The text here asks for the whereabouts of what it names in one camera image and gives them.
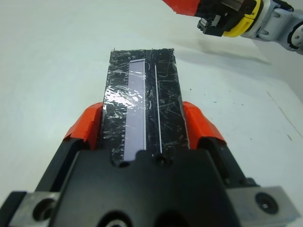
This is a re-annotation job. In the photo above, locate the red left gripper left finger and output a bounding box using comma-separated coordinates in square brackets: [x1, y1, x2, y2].
[35, 102, 105, 193]

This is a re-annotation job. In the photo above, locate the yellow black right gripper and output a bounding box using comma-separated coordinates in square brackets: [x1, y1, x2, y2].
[162, 0, 262, 38]

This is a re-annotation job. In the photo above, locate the black taped box lid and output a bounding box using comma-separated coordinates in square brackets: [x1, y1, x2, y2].
[98, 48, 191, 166]

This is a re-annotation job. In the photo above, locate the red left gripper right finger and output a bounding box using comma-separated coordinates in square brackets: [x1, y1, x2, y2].
[183, 101, 249, 189]

